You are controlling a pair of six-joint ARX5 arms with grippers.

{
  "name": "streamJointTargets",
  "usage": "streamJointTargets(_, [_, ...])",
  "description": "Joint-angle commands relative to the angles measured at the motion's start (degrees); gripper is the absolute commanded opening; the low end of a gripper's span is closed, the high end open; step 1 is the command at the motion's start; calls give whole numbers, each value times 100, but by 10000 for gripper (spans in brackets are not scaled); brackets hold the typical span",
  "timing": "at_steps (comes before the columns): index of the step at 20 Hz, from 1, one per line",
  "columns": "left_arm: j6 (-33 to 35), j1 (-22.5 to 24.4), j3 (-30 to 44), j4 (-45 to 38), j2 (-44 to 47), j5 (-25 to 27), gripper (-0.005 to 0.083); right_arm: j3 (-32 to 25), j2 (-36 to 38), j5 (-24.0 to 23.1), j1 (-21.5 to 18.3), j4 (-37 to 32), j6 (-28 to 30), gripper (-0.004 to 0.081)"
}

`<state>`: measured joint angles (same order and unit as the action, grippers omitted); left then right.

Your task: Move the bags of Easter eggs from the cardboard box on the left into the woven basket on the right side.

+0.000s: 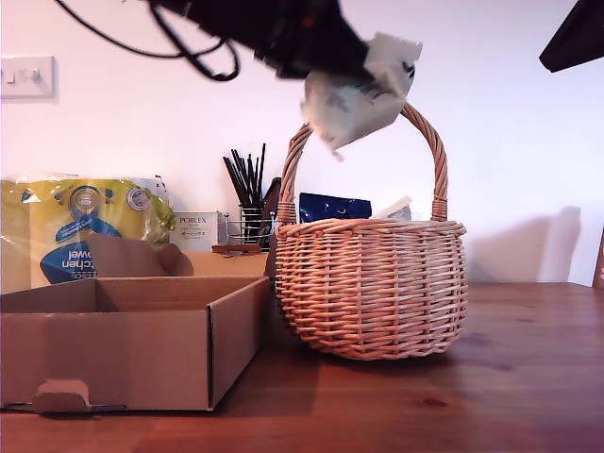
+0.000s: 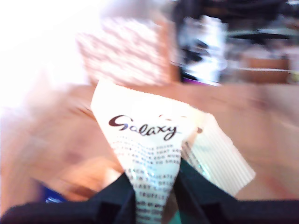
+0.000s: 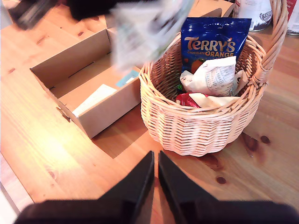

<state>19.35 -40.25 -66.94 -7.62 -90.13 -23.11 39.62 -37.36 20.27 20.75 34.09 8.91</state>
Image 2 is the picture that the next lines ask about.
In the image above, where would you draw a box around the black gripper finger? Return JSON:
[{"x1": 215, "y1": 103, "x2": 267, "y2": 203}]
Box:
[
  {"x1": 176, "y1": 161, "x2": 237, "y2": 224},
  {"x1": 90, "y1": 174, "x2": 136, "y2": 224}
]

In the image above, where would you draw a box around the blue Terry's egg bag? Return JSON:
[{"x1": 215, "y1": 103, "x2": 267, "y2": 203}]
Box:
[{"x1": 38, "y1": 183, "x2": 68, "y2": 204}]

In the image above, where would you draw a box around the pale Galaxy egg bag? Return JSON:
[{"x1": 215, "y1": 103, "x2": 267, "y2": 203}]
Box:
[{"x1": 90, "y1": 79, "x2": 256, "y2": 224}]

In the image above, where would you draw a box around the grey leaf-print tissue box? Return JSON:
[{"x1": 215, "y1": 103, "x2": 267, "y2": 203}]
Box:
[{"x1": 75, "y1": 15, "x2": 182, "y2": 87}]

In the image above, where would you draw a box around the black and white printed container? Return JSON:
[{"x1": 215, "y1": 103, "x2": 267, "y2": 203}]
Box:
[{"x1": 178, "y1": 15, "x2": 229, "y2": 86}]

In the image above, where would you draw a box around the woven wicker basket with handle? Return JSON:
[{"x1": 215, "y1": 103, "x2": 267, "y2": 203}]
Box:
[{"x1": 28, "y1": 158, "x2": 127, "y2": 204}]

